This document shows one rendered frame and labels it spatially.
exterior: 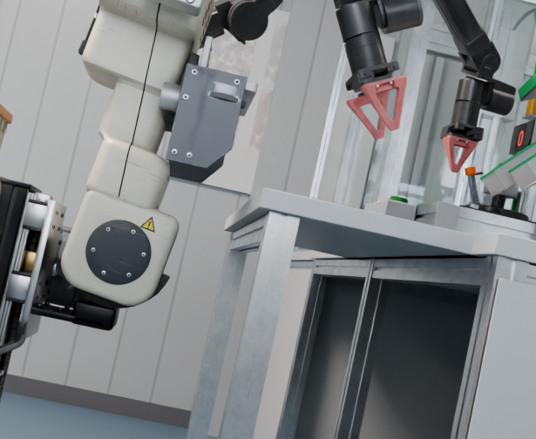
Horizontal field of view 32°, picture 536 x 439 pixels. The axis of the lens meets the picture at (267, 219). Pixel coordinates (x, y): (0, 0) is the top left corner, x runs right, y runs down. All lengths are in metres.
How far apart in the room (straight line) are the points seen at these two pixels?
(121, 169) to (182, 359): 2.97
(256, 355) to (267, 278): 0.11
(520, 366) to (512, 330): 0.05
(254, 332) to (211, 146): 0.33
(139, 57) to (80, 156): 2.90
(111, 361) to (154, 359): 0.20
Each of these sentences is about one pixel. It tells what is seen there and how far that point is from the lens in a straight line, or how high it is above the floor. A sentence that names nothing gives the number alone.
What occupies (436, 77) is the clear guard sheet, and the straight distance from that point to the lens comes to 3.51.
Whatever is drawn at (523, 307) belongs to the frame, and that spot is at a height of 0.77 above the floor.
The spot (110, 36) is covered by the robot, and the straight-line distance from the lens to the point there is 1.59.
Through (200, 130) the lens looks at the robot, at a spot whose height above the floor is 0.94.
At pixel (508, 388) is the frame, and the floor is 0.66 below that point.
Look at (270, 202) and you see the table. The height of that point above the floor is 0.84.
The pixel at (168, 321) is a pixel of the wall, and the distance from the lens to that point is 4.42.
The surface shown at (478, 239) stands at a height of 0.85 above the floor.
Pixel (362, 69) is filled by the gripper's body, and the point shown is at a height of 1.07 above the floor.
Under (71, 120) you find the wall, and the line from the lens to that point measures 4.49.
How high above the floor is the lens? 0.72
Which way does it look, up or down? 4 degrees up
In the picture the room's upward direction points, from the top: 12 degrees clockwise
